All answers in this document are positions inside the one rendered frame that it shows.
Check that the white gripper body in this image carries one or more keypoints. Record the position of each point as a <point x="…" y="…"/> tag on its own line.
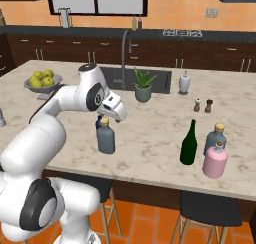
<point x="118" y="112"/>

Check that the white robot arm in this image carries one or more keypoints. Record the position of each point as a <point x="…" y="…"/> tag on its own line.
<point x="40" y="144"/>

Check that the blue plastic bottle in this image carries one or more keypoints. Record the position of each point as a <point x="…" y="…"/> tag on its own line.
<point x="98" y="122"/>

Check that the grey glass bottle with cork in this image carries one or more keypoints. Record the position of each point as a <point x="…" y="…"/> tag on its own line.
<point x="214" y="137"/>
<point x="106" y="140"/>

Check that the green potted plant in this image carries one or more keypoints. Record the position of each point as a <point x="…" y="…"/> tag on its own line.
<point x="143" y="89"/>

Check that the dark sink basin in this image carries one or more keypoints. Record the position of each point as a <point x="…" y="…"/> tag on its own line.
<point x="163" y="81"/>

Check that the grey curved tap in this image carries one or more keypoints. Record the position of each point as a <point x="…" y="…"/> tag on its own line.
<point x="124" y="51"/>

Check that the white soap dispenser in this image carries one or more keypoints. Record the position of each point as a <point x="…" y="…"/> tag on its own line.
<point x="184" y="83"/>

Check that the dark brown cupboard run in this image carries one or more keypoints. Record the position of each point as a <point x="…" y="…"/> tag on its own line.
<point x="160" y="53"/>

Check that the yellow-green fruit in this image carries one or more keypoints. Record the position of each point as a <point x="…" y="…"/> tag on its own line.
<point x="35" y="83"/>
<point x="48" y="73"/>
<point x="37" y="75"/>
<point x="48" y="81"/>

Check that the white-topped brown salt shaker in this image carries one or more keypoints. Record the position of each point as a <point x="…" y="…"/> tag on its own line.
<point x="197" y="106"/>

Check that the dark green glass bottle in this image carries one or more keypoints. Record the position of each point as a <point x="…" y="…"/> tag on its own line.
<point x="189" y="148"/>

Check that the grey fruit bowl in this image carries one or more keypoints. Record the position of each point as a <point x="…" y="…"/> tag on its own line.
<point x="41" y="87"/>

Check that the olive green bottle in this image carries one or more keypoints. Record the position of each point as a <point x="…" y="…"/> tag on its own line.
<point x="134" y="23"/>

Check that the dark brown pepper shaker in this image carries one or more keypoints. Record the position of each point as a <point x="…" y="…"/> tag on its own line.
<point x="208" y="107"/>

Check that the dark red bottle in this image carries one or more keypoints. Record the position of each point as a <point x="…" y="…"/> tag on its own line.
<point x="140" y="22"/>

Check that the hob with grey grates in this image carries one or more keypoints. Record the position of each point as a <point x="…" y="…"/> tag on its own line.
<point x="182" y="33"/>

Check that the pink plastic bottle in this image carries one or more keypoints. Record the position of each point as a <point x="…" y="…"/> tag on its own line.
<point x="215" y="162"/>

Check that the black-framed window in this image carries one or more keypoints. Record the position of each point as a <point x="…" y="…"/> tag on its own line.
<point x="96" y="0"/>

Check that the grey glass object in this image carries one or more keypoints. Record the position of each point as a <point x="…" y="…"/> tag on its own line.
<point x="1" y="118"/>

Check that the grey wall outlet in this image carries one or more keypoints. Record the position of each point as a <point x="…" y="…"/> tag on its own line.
<point x="211" y="12"/>

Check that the dark wall shelf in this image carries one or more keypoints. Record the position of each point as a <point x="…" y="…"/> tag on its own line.
<point x="237" y="0"/>

